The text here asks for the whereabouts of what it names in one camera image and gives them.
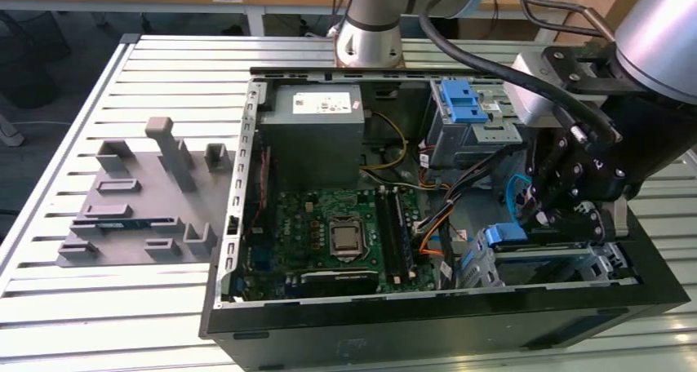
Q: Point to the grey metal drive cage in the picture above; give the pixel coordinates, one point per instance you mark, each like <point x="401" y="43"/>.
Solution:
<point x="462" y="143"/>

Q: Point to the grey metal leg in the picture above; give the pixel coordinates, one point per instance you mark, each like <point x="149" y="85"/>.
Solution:
<point x="12" y="133"/>

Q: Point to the green motherboard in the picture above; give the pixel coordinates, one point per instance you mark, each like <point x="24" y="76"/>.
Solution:
<point x="305" y="221"/>

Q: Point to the black graphics card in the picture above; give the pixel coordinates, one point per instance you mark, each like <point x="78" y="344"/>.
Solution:
<point x="338" y="283"/>

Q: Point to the metal disk bay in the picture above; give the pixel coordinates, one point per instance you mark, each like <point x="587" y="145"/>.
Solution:
<point x="545" y="257"/>

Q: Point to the blue plastic drive latch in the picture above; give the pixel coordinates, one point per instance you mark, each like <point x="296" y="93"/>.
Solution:
<point x="462" y="103"/>

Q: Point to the bare RAM stick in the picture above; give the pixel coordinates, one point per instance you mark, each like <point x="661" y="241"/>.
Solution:
<point x="122" y="224"/>

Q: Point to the hard disk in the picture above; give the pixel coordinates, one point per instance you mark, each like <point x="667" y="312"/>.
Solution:
<point x="506" y="235"/>

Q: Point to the CPU socket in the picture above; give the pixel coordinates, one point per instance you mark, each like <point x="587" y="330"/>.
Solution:
<point x="349" y="220"/>

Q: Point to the grey power supply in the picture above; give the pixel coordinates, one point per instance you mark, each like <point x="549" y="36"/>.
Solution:
<point x="310" y="143"/>

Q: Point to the silver CPU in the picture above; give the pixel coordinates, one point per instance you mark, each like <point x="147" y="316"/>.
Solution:
<point x="346" y="240"/>

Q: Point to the black RAM stick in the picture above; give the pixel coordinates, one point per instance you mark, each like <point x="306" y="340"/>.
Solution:
<point x="405" y="233"/>

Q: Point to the black open PC case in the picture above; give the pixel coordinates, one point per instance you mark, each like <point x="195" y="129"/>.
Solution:
<point x="436" y="327"/>

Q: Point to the grey parts rack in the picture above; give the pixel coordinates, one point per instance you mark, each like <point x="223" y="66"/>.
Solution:
<point x="147" y="200"/>

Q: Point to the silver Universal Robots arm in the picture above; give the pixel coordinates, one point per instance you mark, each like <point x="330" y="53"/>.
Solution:
<point x="370" y="33"/>

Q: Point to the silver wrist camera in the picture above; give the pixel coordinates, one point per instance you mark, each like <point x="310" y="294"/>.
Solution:
<point x="531" y="98"/>

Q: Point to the black side camera mount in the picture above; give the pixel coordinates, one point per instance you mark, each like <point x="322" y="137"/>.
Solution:
<point x="596" y="223"/>

